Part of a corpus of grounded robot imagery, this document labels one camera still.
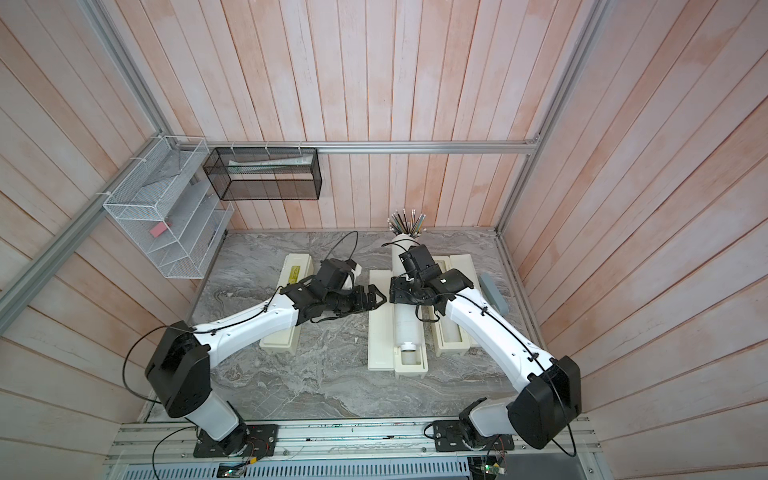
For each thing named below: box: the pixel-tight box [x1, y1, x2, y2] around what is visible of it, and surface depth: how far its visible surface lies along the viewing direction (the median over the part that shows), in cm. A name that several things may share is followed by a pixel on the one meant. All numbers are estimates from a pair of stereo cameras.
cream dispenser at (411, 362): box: [393, 307, 429, 379], surface depth 81 cm
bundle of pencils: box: [387, 208, 427, 238], surface depth 109 cm
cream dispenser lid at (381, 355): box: [368, 270, 395, 371], surface depth 85 cm
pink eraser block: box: [149, 221, 168, 238], surface depth 84 cm
